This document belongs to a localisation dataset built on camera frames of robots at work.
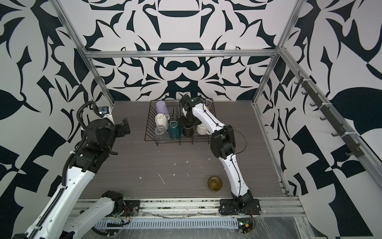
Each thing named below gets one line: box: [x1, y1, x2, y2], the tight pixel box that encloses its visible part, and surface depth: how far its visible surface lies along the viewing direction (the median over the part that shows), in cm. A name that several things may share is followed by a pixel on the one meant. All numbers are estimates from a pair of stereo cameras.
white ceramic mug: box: [154, 113, 171, 131], surface depth 96 cm
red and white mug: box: [196, 123, 211, 135], surface depth 98 cm
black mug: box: [182, 124, 195, 138], surface depth 100 cm
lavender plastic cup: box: [155, 100, 170, 115], surface depth 101 cm
